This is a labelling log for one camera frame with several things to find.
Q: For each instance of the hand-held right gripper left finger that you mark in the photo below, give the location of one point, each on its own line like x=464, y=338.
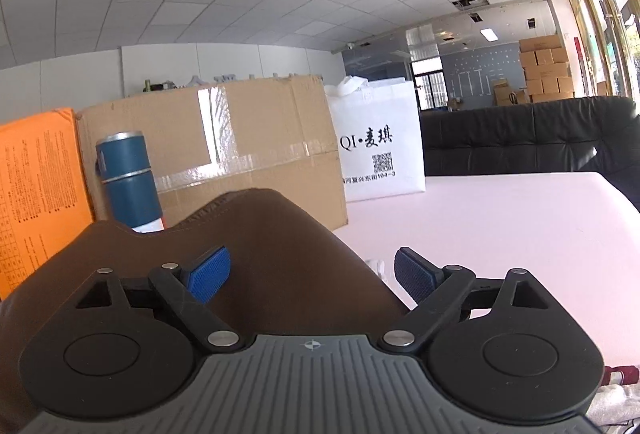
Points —
x=210, y=271

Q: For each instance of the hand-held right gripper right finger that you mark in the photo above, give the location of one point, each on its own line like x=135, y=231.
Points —
x=417, y=276

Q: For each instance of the brown leather jacket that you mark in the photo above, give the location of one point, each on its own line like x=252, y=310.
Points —
x=300, y=264

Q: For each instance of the blue vacuum bottle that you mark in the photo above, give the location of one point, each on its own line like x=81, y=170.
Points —
x=130, y=194

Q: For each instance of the large brown cardboard box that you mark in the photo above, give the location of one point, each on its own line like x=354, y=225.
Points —
x=260, y=129

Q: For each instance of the white tote bag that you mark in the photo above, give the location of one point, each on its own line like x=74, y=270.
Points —
x=380, y=129

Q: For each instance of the black leather sofa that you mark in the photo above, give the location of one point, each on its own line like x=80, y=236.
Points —
x=525, y=134

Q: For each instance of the orange printed box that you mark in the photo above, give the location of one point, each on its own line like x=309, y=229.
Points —
x=40, y=194

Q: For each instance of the barred window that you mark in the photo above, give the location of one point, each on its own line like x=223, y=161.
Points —
x=430, y=84

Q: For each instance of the stack of cardboard boxes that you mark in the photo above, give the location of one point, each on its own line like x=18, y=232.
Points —
x=545, y=69

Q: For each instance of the ceiling light panel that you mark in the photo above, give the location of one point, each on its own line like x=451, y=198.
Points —
x=488, y=34

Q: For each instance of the gold framed glass door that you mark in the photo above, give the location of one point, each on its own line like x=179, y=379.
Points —
x=607, y=14

